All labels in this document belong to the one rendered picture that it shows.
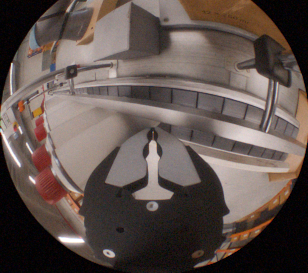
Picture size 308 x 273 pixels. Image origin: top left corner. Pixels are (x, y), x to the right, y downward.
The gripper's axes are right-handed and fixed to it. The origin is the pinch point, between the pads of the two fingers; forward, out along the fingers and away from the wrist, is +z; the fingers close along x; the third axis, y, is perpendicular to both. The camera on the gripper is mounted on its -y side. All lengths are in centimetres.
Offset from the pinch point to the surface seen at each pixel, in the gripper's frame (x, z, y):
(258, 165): 15.6, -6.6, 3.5
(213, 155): 8.3, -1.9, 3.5
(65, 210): -395, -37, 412
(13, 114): -68, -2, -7
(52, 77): -49, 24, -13
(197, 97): 6.4, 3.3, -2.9
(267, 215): 335, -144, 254
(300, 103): 34.8, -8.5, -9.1
